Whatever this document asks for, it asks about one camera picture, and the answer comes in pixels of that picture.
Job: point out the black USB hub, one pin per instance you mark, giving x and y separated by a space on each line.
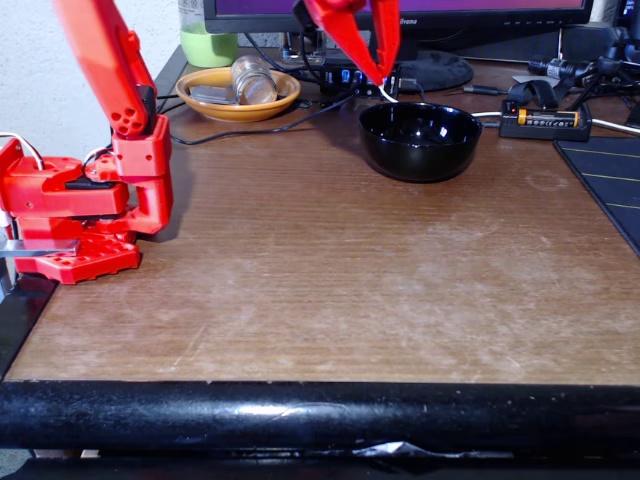
340 82

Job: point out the clear glass holder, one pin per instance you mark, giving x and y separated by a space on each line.
292 50

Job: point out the clear glass jar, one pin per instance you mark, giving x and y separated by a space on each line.
254 82

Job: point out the black computer monitor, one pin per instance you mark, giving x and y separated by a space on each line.
500 22

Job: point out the black glossy bowl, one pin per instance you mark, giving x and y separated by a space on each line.
420 150

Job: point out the yellow plate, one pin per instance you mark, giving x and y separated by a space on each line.
240 112

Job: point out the silver metal box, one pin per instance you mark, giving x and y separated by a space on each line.
212 94

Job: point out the black flashlight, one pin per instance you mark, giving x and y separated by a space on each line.
555 67

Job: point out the yellow black battery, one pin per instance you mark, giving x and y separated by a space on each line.
547 118

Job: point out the black battery charger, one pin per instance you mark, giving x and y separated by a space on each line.
545 132

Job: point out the black speaker box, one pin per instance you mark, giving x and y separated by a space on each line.
585 42

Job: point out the black tripod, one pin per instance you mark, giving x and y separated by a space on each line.
612 67

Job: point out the black desk mat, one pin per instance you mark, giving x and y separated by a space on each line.
607 175

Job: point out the metal clamp plate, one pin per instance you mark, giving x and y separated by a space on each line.
40 248

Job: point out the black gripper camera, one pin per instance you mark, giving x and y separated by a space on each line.
305 12

